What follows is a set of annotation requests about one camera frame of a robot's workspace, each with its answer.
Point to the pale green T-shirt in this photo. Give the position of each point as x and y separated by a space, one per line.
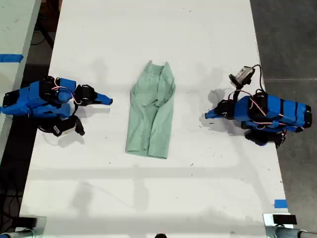
151 119

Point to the black round knob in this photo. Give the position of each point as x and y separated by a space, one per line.
161 236

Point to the black and grey camera box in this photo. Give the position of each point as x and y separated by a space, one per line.
244 75

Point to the small black box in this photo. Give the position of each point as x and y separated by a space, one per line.
284 219
27 221

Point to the long blue tape strip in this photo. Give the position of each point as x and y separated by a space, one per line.
11 57

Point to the short blue tape piece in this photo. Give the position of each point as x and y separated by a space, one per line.
280 203

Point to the short black camera stalk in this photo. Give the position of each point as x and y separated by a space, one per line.
238 91

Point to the grey metal pipe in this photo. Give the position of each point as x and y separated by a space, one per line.
292 233
17 234

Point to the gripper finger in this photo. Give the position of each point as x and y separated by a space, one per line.
213 116
213 112
102 97
100 101

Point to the white side table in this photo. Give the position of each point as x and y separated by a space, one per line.
13 49

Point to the metal corner bracket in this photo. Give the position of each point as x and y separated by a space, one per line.
41 224
267 219

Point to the black camera box white label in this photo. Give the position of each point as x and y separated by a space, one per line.
65 127

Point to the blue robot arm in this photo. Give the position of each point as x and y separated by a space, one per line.
27 100
277 111

